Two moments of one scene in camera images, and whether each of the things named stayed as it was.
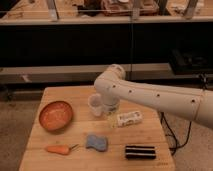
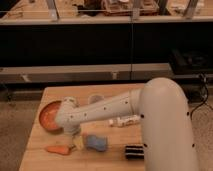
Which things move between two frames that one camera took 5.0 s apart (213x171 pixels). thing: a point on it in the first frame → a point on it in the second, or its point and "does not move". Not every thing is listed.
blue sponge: [99, 143] does not move
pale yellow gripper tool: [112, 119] → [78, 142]
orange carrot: [62, 149] does not move
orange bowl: [55, 116] does not move
